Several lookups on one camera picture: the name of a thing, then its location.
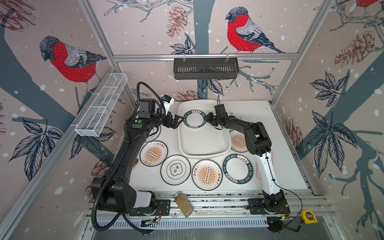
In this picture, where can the back left white plate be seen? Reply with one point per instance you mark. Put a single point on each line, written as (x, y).
(154, 134)

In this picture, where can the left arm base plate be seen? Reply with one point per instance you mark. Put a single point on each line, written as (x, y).
(160, 208)

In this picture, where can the large green rim plate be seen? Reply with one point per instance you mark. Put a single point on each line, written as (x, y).
(238, 169)

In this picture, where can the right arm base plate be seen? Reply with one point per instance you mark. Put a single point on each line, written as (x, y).
(257, 207)

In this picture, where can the orange sunburst plate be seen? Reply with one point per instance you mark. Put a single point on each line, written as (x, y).
(238, 142)
(207, 175)
(153, 153)

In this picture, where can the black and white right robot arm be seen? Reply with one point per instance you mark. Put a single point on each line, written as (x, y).
(258, 143)

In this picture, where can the glass jar of grains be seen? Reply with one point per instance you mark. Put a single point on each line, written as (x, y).
(184, 205)

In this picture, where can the yellow tape measure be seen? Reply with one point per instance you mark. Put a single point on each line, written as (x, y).
(308, 217)

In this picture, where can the white plastic bin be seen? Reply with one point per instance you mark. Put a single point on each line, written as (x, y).
(205, 142)

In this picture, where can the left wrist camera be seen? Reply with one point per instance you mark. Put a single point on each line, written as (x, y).
(167, 101)

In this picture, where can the black hanging wire basket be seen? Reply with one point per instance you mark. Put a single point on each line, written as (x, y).
(206, 69)

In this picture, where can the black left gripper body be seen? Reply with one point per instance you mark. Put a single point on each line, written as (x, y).
(166, 121)

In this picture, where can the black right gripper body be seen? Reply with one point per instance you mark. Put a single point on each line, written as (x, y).
(217, 119)

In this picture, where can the white mesh wall shelf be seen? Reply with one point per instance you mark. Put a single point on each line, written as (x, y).
(93, 122)

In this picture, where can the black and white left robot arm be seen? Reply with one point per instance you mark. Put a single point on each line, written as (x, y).
(112, 192)

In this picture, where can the small circuit board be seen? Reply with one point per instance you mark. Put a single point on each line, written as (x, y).
(148, 224)

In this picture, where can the small green rim plate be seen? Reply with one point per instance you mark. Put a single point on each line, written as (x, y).
(194, 119)

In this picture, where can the front white black-line plate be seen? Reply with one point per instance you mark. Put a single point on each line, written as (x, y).
(175, 170)

